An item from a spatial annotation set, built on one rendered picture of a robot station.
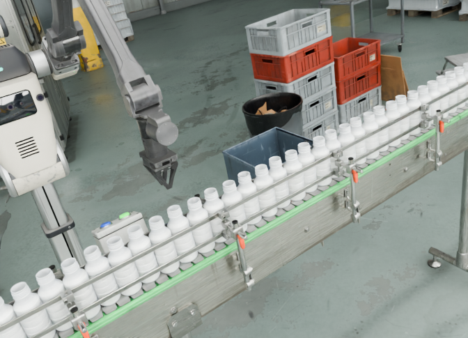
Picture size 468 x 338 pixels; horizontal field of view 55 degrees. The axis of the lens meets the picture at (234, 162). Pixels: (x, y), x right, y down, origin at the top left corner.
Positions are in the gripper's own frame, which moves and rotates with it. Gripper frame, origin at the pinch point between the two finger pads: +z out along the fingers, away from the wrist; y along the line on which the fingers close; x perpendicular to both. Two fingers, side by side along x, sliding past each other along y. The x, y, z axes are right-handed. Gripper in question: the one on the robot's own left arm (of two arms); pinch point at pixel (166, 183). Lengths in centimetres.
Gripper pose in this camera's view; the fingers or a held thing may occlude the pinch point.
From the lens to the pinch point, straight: 121.6
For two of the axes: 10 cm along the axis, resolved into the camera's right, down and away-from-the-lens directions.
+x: -8.1, 3.8, -4.4
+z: 1.7, 8.8, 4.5
